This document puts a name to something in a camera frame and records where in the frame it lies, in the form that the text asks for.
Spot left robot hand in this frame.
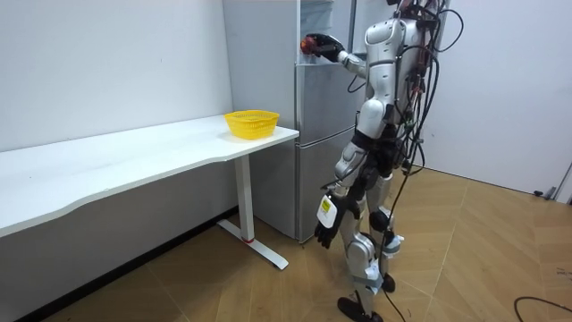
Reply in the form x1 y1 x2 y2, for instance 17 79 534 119
313 191 349 250

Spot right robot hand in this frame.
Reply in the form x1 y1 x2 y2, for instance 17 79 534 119
305 32 347 64

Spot robot legs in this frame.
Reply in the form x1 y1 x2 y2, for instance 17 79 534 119
332 133 406 322

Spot grey fridge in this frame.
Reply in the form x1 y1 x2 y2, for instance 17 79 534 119
222 0 373 245

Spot robot body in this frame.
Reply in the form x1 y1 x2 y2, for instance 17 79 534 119
356 0 442 174

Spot yellow plastic basket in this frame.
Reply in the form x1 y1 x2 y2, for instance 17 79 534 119
223 109 281 141

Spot white desk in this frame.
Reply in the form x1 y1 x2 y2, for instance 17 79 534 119
0 114 301 272

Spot black cable to floor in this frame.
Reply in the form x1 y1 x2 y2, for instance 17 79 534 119
377 167 426 322

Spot cable bundle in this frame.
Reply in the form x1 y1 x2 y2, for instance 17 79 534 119
399 0 465 54

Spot black looped floor cable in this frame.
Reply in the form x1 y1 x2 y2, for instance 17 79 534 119
513 295 572 322

